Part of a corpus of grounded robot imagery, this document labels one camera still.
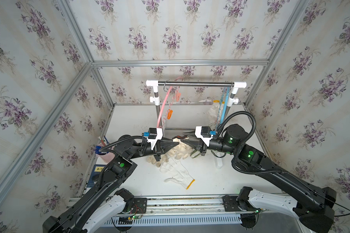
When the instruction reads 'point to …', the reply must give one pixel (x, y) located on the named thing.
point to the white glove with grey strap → (194, 154)
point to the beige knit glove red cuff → (164, 158)
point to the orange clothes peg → (169, 112)
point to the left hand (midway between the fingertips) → (178, 144)
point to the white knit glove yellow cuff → (213, 110)
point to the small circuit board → (128, 220)
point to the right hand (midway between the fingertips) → (186, 135)
